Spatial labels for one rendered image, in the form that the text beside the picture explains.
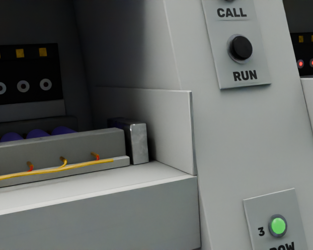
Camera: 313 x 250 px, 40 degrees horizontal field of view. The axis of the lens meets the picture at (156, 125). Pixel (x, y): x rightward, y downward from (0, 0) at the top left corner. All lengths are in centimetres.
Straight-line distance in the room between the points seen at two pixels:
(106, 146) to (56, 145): 3
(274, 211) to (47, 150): 15
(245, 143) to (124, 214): 9
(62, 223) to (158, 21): 14
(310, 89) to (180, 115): 10
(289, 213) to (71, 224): 14
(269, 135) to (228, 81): 4
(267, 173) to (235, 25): 10
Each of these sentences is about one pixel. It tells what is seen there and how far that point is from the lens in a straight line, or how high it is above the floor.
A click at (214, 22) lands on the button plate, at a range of 29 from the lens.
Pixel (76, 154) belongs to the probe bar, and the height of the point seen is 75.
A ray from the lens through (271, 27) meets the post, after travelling 31.
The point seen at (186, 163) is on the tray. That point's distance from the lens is 26.
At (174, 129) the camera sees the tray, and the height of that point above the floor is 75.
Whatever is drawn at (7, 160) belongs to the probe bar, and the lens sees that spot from 28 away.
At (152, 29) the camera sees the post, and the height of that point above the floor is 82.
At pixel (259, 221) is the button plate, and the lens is 28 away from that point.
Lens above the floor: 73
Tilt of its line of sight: 7 degrees up
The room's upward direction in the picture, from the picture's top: 11 degrees counter-clockwise
